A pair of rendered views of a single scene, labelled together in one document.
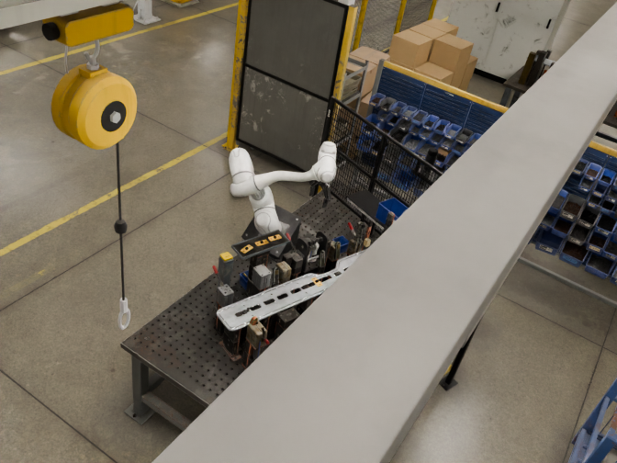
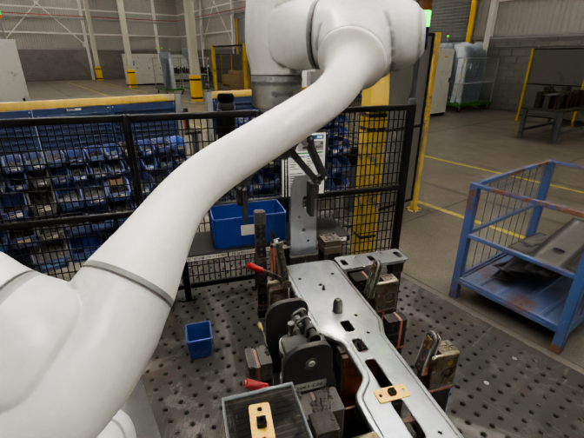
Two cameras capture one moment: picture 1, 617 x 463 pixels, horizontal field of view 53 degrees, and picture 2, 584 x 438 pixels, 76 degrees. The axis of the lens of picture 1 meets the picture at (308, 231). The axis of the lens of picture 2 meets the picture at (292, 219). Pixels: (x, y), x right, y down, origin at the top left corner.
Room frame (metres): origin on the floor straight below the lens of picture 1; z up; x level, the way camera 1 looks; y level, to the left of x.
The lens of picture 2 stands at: (2.88, 0.59, 1.75)
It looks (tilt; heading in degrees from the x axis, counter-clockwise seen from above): 23 degrees down; 298
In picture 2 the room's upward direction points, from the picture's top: straight up
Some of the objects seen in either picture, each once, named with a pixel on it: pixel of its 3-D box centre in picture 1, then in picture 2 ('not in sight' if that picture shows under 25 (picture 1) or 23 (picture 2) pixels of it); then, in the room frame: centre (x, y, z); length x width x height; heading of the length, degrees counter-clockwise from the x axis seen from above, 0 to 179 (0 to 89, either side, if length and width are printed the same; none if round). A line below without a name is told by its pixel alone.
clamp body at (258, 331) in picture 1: (254, 348); not in sight; (2.44, 0.18, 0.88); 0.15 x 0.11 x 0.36; 44
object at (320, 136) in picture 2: not in sight; (302, 164); (3.62, -0.92, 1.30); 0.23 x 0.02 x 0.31; 44
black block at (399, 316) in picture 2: not in sight; (390, 352); (3.05, -0.43, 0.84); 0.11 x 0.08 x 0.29; 44
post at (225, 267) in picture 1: (223, 284); not in sight; (2.88, 0.47, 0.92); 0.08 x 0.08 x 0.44; 44
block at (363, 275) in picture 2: not in sight; (359, 305); (3.22, -0.63, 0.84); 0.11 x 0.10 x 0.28; 44
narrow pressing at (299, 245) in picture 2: not in sight; (303, 216); (3.48, -0.65, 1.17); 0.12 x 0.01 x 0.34; 44
